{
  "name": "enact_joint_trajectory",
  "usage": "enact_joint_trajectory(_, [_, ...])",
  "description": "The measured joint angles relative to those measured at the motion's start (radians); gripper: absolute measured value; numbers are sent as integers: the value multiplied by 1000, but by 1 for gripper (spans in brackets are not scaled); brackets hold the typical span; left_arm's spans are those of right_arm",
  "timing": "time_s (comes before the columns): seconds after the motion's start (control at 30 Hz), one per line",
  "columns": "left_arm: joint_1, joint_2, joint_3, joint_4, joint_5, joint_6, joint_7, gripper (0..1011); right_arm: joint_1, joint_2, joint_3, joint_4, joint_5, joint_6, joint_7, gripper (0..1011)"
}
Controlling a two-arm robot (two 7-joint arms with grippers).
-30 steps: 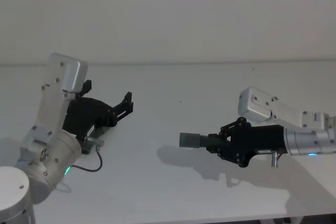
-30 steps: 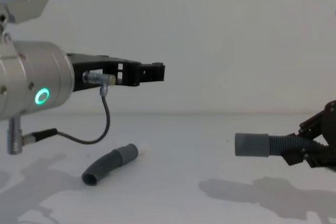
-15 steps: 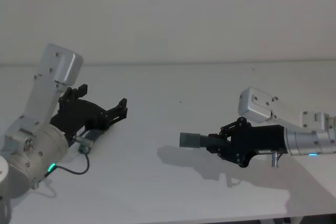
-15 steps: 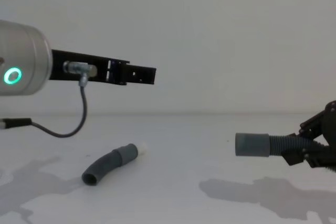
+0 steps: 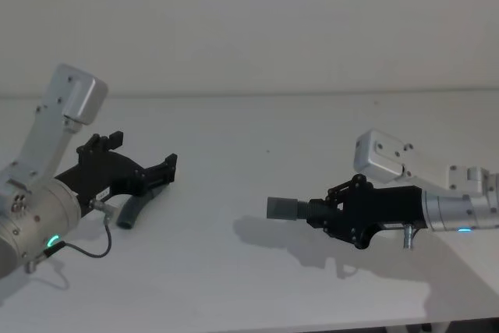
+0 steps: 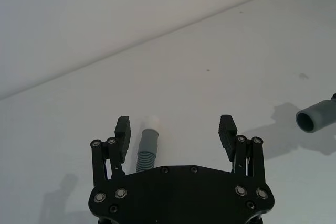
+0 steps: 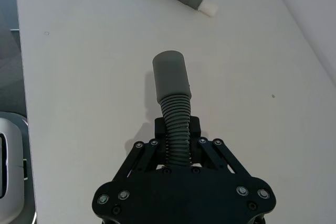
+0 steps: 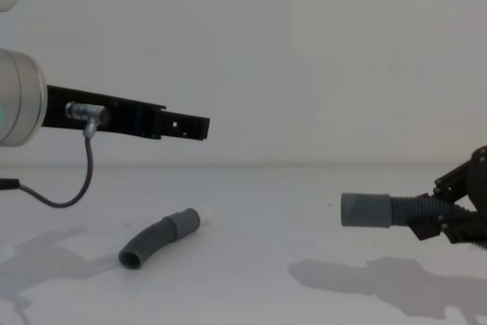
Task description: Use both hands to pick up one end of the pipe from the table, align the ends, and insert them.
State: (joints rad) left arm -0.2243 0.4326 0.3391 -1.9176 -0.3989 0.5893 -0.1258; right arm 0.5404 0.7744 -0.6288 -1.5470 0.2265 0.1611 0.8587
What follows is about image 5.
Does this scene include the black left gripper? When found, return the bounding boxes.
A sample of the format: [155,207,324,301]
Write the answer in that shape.
[54,129,179,218]

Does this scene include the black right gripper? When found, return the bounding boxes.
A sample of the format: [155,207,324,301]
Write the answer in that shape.
[310,174,429,251]

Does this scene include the grey cap with black thread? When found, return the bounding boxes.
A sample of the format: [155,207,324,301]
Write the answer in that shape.
[266,194,333,227]

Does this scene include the dark grey curved tube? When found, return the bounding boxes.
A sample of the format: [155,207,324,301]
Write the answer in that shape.
[116,187,167,230]

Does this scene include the small silver right gripper plug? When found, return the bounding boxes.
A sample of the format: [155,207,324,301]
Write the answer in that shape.
[402,225,417,250]

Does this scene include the white table cloth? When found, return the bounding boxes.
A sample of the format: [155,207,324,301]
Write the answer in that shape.
[0,92,499,333]

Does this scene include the white curtain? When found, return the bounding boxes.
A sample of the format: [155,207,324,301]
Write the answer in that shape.
[0,0,499,97]

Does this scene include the thin dark left gripper cable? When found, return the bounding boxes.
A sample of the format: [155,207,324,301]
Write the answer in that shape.
[42,199,115,260]

